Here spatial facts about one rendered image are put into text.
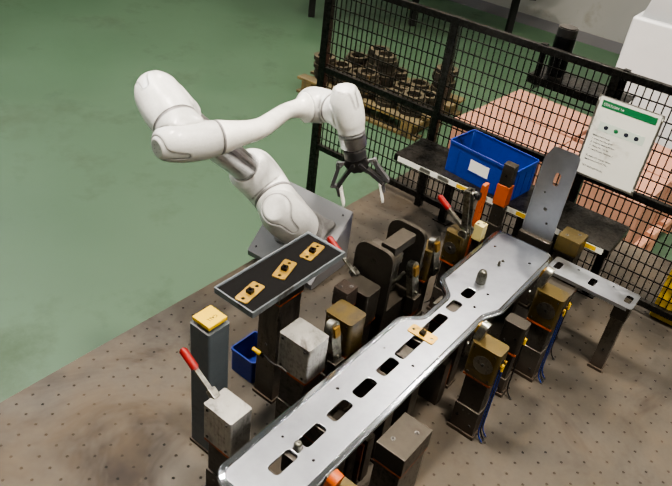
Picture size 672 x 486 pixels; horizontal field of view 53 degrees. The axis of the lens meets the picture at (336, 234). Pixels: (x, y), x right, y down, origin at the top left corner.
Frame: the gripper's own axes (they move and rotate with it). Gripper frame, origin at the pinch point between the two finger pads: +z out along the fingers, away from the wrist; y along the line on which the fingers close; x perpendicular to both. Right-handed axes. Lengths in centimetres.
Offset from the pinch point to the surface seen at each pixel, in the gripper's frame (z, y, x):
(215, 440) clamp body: 4, 28, 100
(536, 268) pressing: 23, -56, 15
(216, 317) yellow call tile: -16, 27, 80
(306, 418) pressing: 6, 7, 92
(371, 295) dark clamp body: 1, -6, 52
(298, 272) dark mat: -12, 11, 58
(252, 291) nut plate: -16, 20, 70
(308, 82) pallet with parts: 69, 80, -328
